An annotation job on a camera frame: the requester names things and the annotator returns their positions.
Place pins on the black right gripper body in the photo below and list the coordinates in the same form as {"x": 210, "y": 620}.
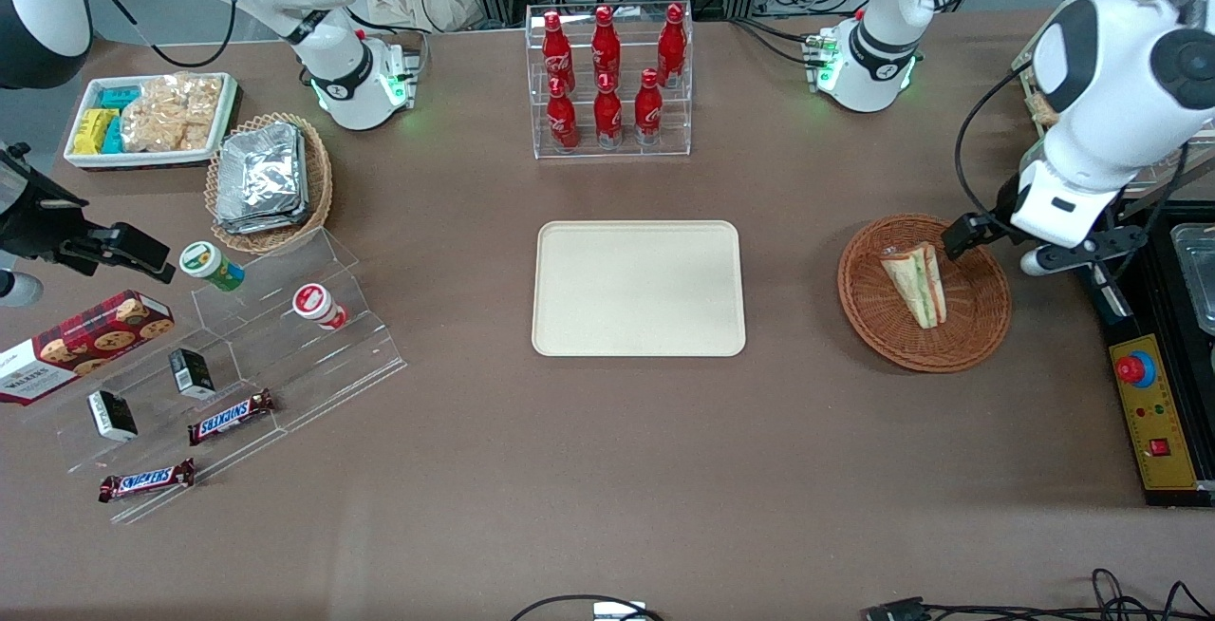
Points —
{"x": 38, "y": 219}

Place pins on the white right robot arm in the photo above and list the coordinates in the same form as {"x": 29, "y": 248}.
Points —
{"x": 327, "y": 42}

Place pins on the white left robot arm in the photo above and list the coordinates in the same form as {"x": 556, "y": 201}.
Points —
{"x": 1111, "y": 99}

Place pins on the wrapped triangle sandwich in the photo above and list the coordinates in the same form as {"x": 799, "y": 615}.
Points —
{"x": 916, "y": 284}

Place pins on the brown round wicker basket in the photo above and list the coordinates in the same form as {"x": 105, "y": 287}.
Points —
{"x": 883, "y": 317}

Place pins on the wicker basket with foil packs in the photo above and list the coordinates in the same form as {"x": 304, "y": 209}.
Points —
{"x": 318, "y": 194}

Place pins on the beige plastic tray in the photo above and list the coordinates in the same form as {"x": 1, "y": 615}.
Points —
{"x": 638, "y": 289}

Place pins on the white rectangular snack dish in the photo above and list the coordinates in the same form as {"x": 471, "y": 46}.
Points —
{"x": 85, "y": 160}

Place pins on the green lidded yoghurt cup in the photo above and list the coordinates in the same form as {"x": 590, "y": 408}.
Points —
{"x": 211, "y": 265}

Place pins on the red tartan cookie box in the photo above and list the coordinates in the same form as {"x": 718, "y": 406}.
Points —
{"x": 81, "y": 341}

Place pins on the yellow snack packet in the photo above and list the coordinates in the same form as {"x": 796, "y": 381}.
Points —
{"x": 90, "y": 132}

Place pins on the teal snack packet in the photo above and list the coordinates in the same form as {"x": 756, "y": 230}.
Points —
{"x": 121, "y": 97}
{"x": 114, "y": 137}

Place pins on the small black carton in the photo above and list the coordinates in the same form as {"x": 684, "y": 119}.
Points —
{"x": 192, "y": 372}
{"x": 112, "y": 414}

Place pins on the clear bag of crackers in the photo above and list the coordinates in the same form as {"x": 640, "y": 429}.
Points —
{"x": 171, "y": 113}

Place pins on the silver foil wrapped packs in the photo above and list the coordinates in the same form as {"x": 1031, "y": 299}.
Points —
{"x": 261, "y": 179}

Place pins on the metal container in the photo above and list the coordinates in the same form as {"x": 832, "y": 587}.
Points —
{"x": 1198, "y": 274}

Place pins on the red lidded yoghurt cup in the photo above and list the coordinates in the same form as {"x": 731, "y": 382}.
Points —
{"x": 318, "y": 305}

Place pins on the Snickers chocolate bar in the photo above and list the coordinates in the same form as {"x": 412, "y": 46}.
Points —
{"x": 147, "y": 480}
{"x": 231, "y": 417}

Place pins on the clear acrylic stepped stand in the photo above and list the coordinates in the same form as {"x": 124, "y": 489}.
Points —
{"x": 342, "y": 355}
{"x": 152, "y": 450}

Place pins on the yellow emergency stop control box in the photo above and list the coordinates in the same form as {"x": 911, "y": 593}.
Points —
{"x": 1153, "y": 412}

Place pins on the red cola bottle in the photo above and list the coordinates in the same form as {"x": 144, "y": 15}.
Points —
{"x": 607, "y": 111}
{"x": 561, "y": 116}
{"x": 606, "y": 44}
{"x": 648, "y": 108}
{"x": 672, "y": 44}
{"x": 554, "y": 49}

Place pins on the clear acrylic bottle rack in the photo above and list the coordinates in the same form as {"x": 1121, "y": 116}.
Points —
{"x": 612, "y": 151}

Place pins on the small white device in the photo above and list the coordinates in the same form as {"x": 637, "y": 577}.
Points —
{"x": 619, "y": 611}

